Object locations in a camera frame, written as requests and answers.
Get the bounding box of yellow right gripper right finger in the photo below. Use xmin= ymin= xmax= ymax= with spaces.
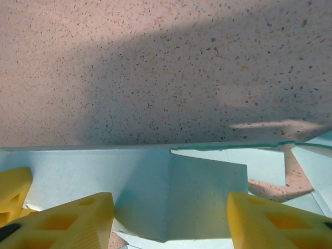
xmin=226 ymin=191 xmax=332 ymax=249

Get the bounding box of light blue paper box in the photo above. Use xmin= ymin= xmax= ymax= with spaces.
xmin=0 ymin=134 xmax=332 ymax=249

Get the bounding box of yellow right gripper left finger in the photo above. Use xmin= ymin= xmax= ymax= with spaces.
xmin=0 ymin=191 xmax=115 ymax=249

